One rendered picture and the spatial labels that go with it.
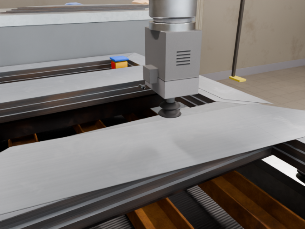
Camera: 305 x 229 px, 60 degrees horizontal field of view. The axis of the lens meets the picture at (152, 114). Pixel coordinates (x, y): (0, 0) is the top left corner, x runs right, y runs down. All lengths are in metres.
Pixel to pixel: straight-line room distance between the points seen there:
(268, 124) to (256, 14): 3.61
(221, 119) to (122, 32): 0.83
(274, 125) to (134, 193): 0.34
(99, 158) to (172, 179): 0.13
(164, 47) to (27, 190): 0.29
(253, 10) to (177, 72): 3.74
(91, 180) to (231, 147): 0.26
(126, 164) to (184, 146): 0.12
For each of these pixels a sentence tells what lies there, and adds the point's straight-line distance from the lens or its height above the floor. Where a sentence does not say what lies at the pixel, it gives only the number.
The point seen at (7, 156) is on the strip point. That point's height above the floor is 0.87.
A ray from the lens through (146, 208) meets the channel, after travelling 0.64.
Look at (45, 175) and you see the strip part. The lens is 0.46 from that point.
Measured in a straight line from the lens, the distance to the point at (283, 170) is 0.83.
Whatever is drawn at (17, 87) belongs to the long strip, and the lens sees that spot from 0.91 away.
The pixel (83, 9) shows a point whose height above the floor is 1.06.
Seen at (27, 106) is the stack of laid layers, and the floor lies 0.85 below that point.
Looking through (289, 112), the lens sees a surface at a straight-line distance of 0.72.
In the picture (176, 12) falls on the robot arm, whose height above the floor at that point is 1.10.
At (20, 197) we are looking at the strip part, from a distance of 0.43.
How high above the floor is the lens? 1.12
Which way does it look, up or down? 24 degrees down
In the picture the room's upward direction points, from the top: straight up
